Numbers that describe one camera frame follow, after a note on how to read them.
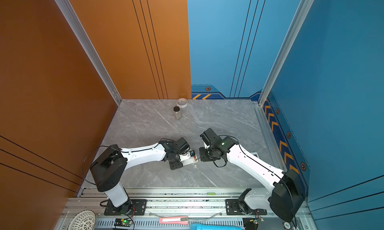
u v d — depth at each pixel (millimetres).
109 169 470
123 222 709
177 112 1027
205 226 695
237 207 725
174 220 697
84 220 695
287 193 388
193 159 891
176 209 745
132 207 725
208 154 665
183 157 790
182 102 1200
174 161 774
